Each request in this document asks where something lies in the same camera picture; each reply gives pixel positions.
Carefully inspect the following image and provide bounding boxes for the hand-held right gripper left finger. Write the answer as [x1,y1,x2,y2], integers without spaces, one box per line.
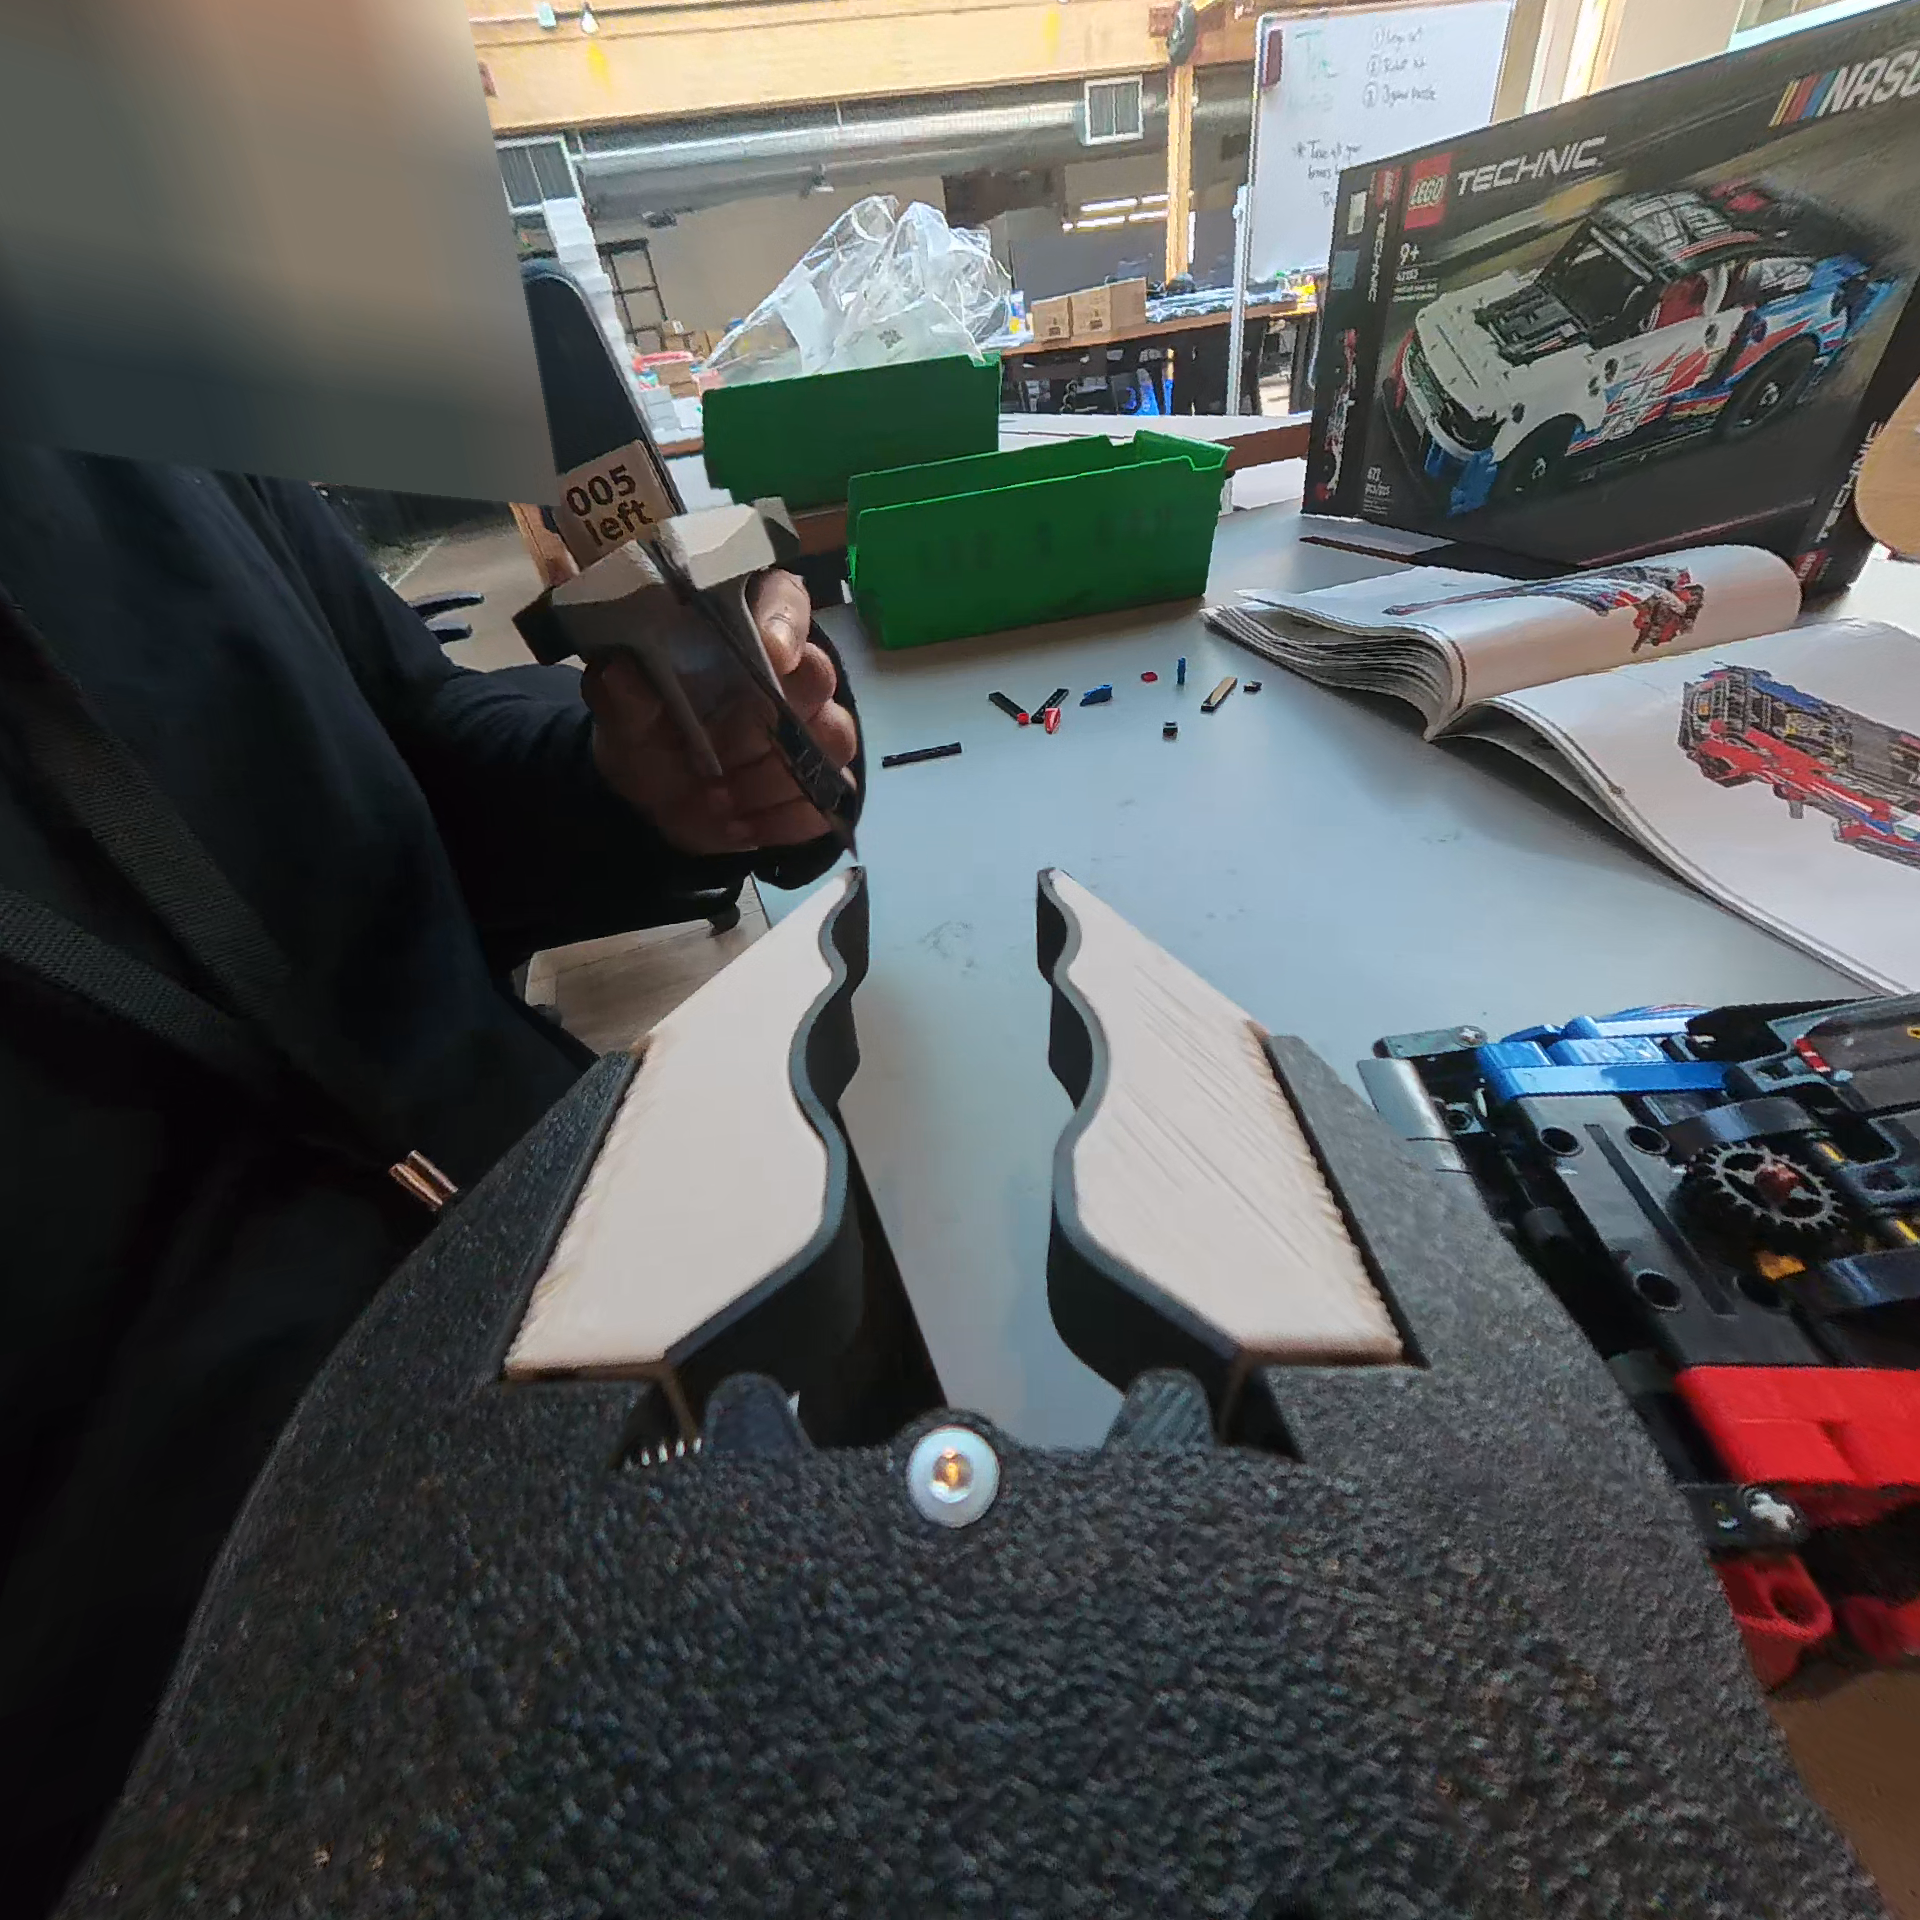
[503,867,872,1390]

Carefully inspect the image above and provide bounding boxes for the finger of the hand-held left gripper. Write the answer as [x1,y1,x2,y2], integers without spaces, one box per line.
[662,502,863,863]
[511,539,730,785]

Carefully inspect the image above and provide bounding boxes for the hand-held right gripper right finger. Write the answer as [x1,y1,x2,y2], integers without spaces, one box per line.
[1038,867,1408,1393]

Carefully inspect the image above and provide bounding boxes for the red white blue toy car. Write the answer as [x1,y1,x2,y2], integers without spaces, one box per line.
[1358,989,1920,1697]

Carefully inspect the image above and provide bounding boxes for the instruction booklet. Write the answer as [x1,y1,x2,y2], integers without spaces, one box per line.
[1201,545,1920,997]

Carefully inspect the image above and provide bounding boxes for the person's left forearm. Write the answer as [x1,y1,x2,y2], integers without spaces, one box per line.
[358,570,840,962]

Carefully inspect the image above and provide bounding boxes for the large green plastic bin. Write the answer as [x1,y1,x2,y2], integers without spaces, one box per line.
[698,353,1006,513]

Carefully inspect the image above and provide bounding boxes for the clear plastic bag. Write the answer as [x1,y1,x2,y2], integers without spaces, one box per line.
[704,194,1023,380]

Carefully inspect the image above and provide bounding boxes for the whiteboard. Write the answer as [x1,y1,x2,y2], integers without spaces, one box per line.
[1248,0,1517,281]

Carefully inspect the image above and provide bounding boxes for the black toy car set box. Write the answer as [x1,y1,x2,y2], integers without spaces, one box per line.
[1301,6,1920,605]

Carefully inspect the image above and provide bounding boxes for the silver air duct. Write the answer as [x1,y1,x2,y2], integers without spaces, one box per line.
[573,102,1191,215]

